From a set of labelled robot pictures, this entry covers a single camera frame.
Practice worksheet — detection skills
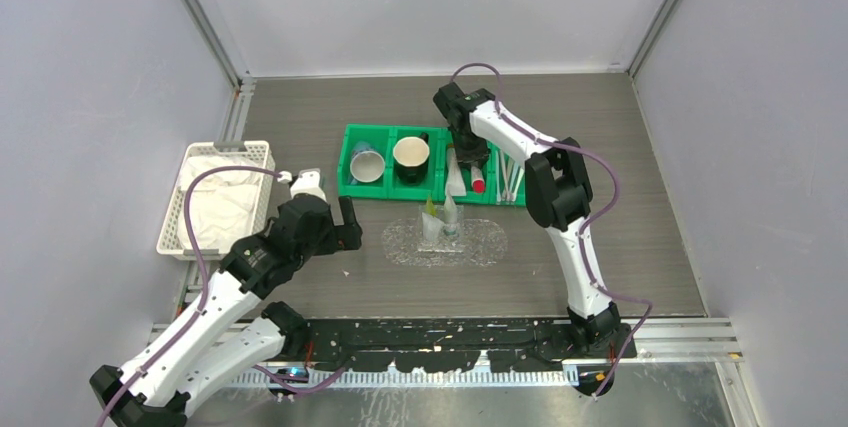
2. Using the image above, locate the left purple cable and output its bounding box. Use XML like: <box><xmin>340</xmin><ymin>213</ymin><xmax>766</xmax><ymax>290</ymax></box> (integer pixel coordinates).
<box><xmin>95</xmin><ymin>166</ymin><xmax>356</xmax><ymax>427</ymax></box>

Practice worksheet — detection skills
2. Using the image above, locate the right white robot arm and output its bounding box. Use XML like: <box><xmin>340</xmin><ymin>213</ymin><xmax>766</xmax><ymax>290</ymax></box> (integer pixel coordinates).
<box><xmin>433</xmin><ymin>82</ymin><xmax>621</xmax><ymax>358</ymax></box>

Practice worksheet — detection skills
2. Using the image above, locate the white orange-print toothpaste tube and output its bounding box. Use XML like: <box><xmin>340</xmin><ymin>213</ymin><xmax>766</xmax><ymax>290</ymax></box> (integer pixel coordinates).
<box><xmin>445</xmin><ymin>144</ymin><xmax>467</xmax><ymax>198</ymax></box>

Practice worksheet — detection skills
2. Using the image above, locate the yellow-green toothpaste tube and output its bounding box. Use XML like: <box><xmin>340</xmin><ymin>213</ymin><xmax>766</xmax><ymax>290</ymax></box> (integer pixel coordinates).
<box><xmin>424</xmin><ymin>197</ymin><xmax>439</xmax><ymax>219</ymax></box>

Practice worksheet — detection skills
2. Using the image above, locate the white cloth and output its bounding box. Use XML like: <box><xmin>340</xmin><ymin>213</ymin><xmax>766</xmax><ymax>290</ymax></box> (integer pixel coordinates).
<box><xmin>178</xmin><ymin>155</ymin><xmax>264</xmax><ymax>252</ymax></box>

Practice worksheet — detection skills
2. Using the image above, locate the pink toothbrush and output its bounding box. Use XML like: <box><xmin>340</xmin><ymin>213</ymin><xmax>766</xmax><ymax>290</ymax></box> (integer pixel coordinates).
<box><xmin>499</xmin><ymin>151</ymin><xmax>509</xmax><ymax>202</ymax></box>

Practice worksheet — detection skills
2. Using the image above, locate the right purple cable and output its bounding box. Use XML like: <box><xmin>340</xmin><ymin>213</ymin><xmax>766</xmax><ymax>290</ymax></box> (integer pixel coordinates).
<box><xmin>450</xmin><ymin>62</ymin><xmax>654</xmax><ymax>399</ymax></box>

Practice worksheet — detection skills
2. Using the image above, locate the clear plastic bag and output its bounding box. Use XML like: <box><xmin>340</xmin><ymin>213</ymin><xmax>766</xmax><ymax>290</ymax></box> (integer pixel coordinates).
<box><xmin>413</xmin><ymin>204</ymin><xmax>467</xmax><ymax>253</ymax></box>

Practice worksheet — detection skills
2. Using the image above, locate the light blue toothbrush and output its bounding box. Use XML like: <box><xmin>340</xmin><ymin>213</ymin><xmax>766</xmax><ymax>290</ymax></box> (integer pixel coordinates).
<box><xmin>495</xmin><ymin>151</ymin><xmax>504</xmax><ymax>205</ymax></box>

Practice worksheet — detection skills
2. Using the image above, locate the purple cable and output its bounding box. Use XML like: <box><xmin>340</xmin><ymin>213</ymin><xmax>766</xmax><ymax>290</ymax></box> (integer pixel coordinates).
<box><xmin>95</xmin><ymin>166</ymin><xmax>356</xmax><ymax>427</ymax></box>
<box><xmin>450</xmin><ymin>62</ymin><xmax>654</xmax><ymax>399</ymax></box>

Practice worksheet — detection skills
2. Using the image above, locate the pale blue toothbrush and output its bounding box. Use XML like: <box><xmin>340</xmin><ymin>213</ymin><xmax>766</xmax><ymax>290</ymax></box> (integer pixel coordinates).
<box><xmin>504</xmin><ymin>158</ymin><xmax>519</xmax><ymax>202</ymax></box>

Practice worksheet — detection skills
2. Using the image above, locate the dark green mug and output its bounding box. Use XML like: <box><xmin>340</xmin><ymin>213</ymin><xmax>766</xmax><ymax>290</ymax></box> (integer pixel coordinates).
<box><xmin>392</xmin><ymin>133</ymin><xmax>431</xmax><ymax>186</ymax></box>

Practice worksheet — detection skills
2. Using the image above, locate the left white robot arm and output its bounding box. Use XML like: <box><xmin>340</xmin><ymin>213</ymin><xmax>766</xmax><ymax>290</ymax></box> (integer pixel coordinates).
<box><xmin>89</xmin><ymin>194</ymin><xmax>362</xmax><ymax>426</ymax></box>

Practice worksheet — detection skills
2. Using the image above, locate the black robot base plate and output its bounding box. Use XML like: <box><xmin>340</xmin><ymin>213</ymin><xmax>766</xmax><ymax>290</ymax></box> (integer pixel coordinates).
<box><xmin>274</xmin><ymin>317</ymin><xmax>635</xmax><ymax>373</ymax></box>

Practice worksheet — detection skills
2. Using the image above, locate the blue mug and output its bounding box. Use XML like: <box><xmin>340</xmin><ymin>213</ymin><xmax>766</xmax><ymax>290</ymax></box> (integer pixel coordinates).
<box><xmin>349</xmin><ymin>141</ymin><xmax>385</xmax><ymax>184</ymax></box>

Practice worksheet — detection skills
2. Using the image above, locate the green compartment bin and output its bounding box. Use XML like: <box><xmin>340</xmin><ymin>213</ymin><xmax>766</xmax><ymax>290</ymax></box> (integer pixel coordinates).
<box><xmin>337</xmin><ymin>124</ymin><xmax>526</xmax><ymax>207</ymax></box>

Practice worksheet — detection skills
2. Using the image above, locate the white red-cap toothpaste tube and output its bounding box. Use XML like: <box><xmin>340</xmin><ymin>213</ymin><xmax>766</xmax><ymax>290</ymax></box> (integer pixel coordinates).
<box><xmin>470</xmin><ymin>166</ymin><xmax>486</xmax><ymax>194</ymax></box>

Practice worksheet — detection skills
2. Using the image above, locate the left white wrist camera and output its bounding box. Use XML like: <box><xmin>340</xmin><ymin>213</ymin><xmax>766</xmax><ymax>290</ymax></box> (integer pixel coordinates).
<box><xmin>289</xmin><ymin>168</ymin><xmax>327</xmax><ymax>202</ymax></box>

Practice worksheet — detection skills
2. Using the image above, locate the pale mint toothpaste tube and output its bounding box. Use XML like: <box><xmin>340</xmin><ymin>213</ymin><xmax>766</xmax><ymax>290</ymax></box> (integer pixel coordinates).
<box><xmin>422</xmin><ymin>212</ymin><xmax>444</xmax><ymax>243</ymax></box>

